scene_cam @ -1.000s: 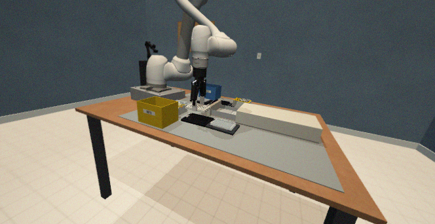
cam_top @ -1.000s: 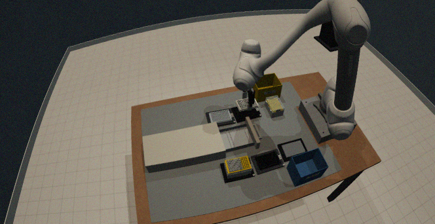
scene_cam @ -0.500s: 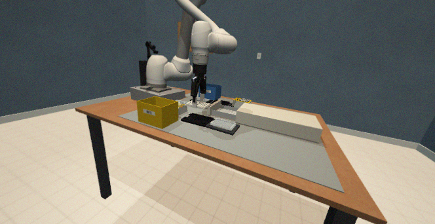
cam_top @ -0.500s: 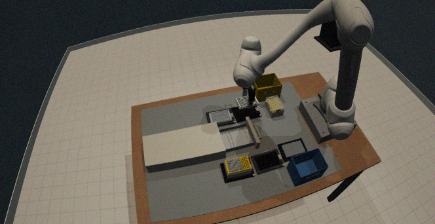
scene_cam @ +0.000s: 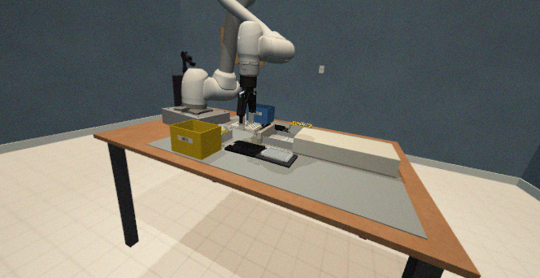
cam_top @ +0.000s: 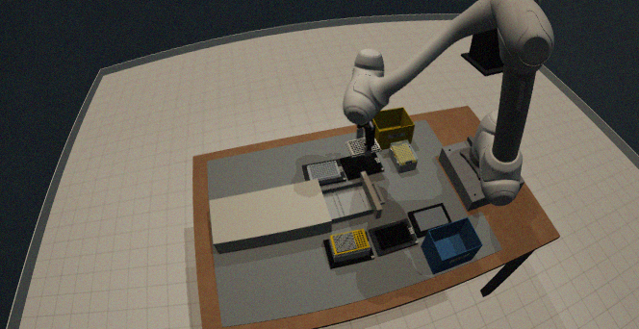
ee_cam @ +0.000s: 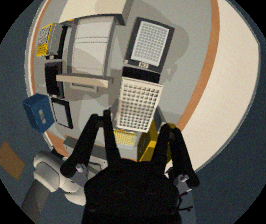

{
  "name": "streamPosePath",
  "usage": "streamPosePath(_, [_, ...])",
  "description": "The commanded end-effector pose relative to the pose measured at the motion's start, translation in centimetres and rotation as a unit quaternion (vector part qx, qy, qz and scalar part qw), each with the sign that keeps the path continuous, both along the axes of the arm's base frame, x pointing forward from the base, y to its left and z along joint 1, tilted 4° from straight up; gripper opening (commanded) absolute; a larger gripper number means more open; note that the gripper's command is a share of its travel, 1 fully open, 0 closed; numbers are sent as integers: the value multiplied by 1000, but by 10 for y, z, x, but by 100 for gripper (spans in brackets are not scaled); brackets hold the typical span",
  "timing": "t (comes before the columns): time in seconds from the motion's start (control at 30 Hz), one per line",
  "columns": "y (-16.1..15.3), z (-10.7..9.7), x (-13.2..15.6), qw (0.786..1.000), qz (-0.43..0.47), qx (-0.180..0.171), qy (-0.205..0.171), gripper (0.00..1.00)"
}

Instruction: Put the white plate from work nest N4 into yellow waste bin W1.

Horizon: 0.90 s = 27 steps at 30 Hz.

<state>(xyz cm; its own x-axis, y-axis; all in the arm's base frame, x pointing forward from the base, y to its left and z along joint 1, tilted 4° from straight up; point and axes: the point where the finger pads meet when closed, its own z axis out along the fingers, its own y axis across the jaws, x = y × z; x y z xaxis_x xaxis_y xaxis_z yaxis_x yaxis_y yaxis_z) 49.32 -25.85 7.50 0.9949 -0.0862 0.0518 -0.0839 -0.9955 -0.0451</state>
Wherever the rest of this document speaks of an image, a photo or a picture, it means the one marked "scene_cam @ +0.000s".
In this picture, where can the dark blue open bin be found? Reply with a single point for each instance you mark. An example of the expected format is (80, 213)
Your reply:
(264, 113)

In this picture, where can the yellow open box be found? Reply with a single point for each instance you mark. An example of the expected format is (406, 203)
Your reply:
(195, 138)

